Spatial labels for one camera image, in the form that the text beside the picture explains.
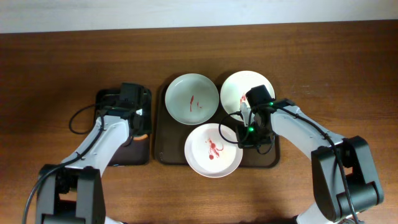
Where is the green and orange sponge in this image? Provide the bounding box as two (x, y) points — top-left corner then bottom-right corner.
(133, 134), (149, 141)

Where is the white plate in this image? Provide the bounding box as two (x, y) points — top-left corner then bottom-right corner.
(184, 123), (243, 178)
(220, 70), (276, 114)

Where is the pale green plate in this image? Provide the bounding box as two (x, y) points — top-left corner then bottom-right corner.
(165, 73), (220, 125)

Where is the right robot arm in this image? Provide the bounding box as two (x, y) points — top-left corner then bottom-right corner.
(236, 85), (384, 223)

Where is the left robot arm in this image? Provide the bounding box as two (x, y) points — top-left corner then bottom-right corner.
(29, 83), (152, 223)

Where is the small black tray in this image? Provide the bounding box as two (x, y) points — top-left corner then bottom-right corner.
(95, 89), (152, 166)

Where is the large brown serving tray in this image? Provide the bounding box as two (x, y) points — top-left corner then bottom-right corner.
(154, 85), (280, 169)

